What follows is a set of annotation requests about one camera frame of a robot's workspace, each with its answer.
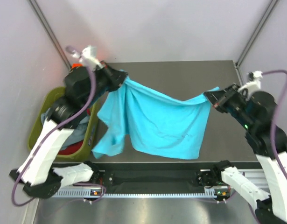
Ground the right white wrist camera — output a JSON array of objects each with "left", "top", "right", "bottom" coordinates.
[{"left": 238, "top": 71, "right": 263, "bottom": 99}]

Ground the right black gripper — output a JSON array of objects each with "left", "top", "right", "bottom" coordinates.
[{"left": 203, "top": 82, "right": 253, "bottom": 128}]

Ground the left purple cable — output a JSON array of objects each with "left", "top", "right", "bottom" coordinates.
[{"left": 10, "top": 45, "right": 106, "bottom": 207}]

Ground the folded orange t shirt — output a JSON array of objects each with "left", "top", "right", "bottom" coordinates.
[{"left": 71, "top": 63, "right": 83, "bottom": 69}]

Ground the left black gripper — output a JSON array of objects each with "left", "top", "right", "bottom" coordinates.
[{"left": 82, "top": 60, "right": 128, "bottom": 109}]

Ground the cyan t shirt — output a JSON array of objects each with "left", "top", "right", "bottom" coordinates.
[{"left": 92, "top": 77, "right": 211, "bottom": 160}]

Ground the purple cable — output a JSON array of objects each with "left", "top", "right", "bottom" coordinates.
[
  {"left": 10, "top": 45, "right": 106, "bottom": 207},
  {"left": 227, "top": 69, "right": 287, "bottom": 224}
]

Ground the red t shirt in bin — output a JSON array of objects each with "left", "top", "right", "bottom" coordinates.
[{"left": 58, "top": 109, "right": 91, "bottom": 155}]

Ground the slotted white cable duct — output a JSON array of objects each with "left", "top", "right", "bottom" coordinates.
[{"left": 53, "top": 187, "right": 231, "bottom": 198}]

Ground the aluminium frame rail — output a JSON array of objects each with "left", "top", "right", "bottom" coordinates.
[{"left": 234, "top": 62, "right": 244, "bottom": 86}]

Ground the olive green plastic bin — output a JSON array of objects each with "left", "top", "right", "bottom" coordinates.
[{"left": 27, "top": 86, "right": 101, "bottom": 162}]

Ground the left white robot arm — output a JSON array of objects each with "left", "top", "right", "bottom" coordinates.
[{"left": 9, "top": 62, "right": 128, "bottom": 199}]

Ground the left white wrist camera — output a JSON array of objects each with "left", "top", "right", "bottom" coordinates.
[{"left": 71, "top": 45, "right": 104, "bottom": 71}]

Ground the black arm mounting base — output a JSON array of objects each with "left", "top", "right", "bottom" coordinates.
[{"left": 46, "top": 161, "right": 263, "bottom": 189}]

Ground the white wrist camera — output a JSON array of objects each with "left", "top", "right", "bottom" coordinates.
[
  {"left": 71, "top": 45, "right": 104, "bottom": 71},
  {"left": 238, "top": 71, "right": 263, "bottom": 99}
]

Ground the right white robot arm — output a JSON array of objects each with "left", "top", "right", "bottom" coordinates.
[{"left": 200, "top": 84, "right": 287, "bottom": 224}]

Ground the grey blue t shirt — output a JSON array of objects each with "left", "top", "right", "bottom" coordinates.
[{"left": 36, "top": 115, "right": 90, "bottom": 151}]

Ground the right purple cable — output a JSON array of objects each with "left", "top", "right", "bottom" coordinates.
[{"left": 227, "top": 69, "right": 287, "bottom": 224}]

